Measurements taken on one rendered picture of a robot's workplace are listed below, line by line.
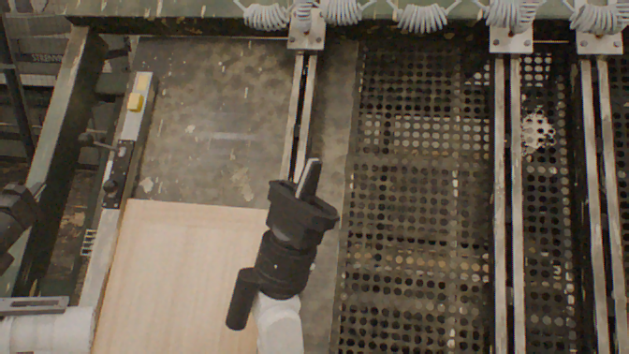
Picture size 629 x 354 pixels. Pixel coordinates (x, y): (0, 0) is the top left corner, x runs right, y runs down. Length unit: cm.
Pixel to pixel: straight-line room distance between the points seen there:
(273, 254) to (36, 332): 34
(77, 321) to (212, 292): 52
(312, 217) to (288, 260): 8
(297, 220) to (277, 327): 17
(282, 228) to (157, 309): 66
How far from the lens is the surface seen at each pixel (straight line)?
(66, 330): 74
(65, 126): 152
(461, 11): 131
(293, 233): 64
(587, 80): 131
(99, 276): 132
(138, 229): 131
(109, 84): 160
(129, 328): 129
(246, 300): 71
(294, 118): 119
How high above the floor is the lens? 186
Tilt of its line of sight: 22 degrees down
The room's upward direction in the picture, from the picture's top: straight up
